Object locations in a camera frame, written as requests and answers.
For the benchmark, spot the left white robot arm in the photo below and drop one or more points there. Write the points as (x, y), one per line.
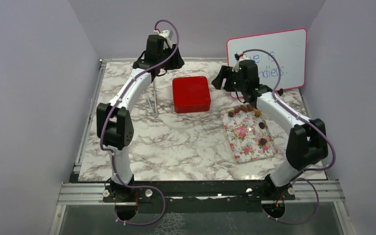
(113, 119)

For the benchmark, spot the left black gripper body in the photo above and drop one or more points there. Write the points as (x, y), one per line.
(162, 57)

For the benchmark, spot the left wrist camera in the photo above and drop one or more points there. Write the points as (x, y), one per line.
(167, 34)

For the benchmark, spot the caramel swirl chocolate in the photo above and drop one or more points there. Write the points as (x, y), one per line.
(257, 113)

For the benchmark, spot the metal serving tongs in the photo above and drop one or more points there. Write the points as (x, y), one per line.
(151, 97)

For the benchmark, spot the pink framed whiteboard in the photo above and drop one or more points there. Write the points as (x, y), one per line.
(285, 56)

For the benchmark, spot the dark round chocolate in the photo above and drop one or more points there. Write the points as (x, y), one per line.
(262, 141)

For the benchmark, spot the dark leaf chocolate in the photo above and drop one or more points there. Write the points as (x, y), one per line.
(261, 125)

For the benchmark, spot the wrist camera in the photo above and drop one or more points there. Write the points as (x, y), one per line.
(167, 34)
(238, 58)

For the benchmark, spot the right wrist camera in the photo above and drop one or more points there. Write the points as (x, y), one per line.
(238, 58)

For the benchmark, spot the red box lid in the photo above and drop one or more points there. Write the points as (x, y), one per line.
(191, 94)

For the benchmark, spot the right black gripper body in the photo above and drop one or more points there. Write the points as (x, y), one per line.
(234, 84)

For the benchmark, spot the floral serving tray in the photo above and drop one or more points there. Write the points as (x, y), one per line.
(243, 133)

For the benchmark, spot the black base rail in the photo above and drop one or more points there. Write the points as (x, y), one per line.
(195, 196)

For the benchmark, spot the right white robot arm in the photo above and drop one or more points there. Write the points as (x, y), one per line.
(306, 137)

